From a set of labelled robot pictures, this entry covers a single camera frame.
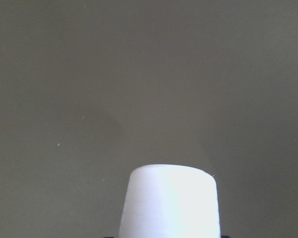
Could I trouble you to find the pink cup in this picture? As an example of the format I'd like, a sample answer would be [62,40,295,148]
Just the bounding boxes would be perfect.
[118,164,221,238]

